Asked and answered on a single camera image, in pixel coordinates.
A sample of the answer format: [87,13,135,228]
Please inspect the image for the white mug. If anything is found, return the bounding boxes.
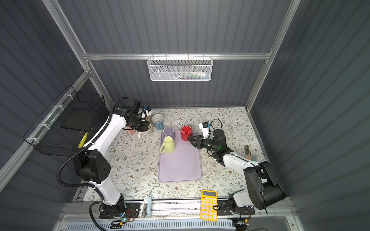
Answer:
[138,131,149,139]

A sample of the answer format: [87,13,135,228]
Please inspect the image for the yellow marker in basket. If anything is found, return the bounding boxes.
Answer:
[78,132,88,149]

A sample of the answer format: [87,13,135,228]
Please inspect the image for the pink ghost mug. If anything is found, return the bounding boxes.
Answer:
[126,130,136,135]

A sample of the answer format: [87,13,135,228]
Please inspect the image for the yellow calculator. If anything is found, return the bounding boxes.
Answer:
[200,190,218,221]

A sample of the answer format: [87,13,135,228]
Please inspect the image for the items in white basket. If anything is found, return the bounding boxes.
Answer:
[172,71,211,80]

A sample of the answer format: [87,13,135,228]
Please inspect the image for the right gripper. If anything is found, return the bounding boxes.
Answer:
[188,135,218,153]

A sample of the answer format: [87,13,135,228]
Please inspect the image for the green mug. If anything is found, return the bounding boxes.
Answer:
[160,136,176,154]

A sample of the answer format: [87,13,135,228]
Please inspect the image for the red mug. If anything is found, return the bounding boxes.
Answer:
[181,125,193,141]

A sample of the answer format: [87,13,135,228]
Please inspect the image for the white wire basket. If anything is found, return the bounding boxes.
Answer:
[147,57,214,81]

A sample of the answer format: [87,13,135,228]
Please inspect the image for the blue mug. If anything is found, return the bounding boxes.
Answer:
[151,114,164,130]

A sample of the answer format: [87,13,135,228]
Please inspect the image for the lavender mug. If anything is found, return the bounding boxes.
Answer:
[162,126,175,140]

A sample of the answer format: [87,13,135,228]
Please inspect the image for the beige speckled mug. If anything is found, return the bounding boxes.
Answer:
[145,116,152,123]

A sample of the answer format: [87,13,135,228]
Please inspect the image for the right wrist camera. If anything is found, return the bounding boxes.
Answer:
[199,122,211,139]

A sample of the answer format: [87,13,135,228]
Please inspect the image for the black wire basket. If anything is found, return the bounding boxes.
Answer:
[23,85,109,157]

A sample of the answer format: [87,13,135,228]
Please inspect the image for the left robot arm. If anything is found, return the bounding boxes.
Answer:
[56,97,152,218]

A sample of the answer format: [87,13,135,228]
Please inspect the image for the black pad in basket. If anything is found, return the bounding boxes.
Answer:
[60,108,97,131]

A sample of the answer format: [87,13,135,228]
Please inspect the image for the lavender tray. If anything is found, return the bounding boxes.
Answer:
[158,130,202,182]

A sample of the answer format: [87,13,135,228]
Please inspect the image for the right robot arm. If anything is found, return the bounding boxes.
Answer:
[188,130,286,212]

